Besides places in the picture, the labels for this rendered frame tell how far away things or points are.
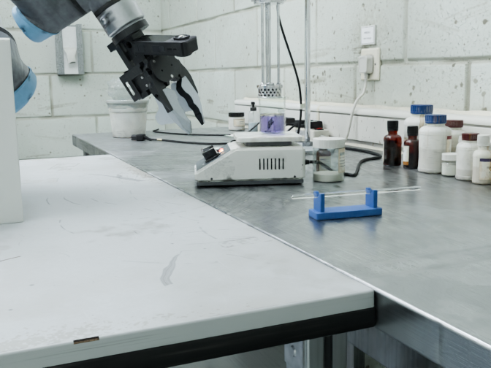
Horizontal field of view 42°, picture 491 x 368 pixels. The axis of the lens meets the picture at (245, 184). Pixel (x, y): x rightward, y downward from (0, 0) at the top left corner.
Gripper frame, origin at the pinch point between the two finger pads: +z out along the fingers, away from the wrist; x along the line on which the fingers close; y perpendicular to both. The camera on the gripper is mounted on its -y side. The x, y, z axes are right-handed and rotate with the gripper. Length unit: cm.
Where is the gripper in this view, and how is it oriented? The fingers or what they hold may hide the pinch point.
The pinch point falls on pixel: (195, 120)
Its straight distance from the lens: 117.1
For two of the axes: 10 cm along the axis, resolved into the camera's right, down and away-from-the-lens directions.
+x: -4.9, 4.6, -7.4
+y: -7.1, 2.9, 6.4
